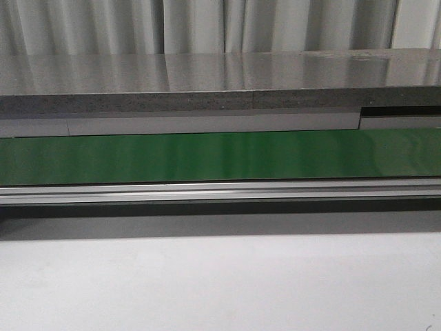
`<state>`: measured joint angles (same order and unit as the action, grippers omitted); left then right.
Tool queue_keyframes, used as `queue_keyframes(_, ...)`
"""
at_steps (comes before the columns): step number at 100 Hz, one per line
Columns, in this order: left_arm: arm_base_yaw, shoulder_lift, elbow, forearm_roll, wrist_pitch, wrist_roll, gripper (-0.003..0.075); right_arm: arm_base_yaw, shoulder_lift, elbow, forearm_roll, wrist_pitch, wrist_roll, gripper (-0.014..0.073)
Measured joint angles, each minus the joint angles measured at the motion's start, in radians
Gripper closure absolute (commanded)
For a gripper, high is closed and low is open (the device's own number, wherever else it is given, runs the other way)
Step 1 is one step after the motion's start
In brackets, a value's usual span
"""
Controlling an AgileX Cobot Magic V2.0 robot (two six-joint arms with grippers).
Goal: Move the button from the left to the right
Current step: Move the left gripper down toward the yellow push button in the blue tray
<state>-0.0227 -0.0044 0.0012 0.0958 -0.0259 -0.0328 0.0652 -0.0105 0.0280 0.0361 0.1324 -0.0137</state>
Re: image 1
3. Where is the aluminium conveyor frame rail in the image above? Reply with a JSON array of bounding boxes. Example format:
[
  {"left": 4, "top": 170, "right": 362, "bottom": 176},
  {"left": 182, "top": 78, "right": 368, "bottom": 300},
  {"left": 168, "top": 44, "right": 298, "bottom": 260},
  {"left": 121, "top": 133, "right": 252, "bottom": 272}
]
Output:
[{"left": 1, "top": 178, "right": 440, "bottom": 206}]

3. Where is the green conveyor belt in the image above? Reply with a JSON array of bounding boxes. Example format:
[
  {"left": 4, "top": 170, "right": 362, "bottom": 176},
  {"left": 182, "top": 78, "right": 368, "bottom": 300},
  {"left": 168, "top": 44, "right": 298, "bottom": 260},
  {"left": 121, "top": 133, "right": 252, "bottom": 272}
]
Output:
[{"left": 1, "top": 128, "right": 440, "bottom": 186}]

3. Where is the white pleated curtain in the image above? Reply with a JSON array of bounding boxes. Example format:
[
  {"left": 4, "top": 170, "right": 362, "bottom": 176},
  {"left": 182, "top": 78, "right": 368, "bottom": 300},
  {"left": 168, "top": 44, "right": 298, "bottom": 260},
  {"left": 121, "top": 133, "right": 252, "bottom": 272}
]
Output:
[{"left": 1, "top": 1, "right": 440, "bottom": 55}]

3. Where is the grey stone counter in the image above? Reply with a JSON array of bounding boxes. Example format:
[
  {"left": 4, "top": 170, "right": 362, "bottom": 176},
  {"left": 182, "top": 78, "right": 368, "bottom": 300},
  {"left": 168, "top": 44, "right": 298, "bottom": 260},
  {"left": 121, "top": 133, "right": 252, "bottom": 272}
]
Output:
[{"left": 0, "top": 48, "right": 441, "bottom": 138}]

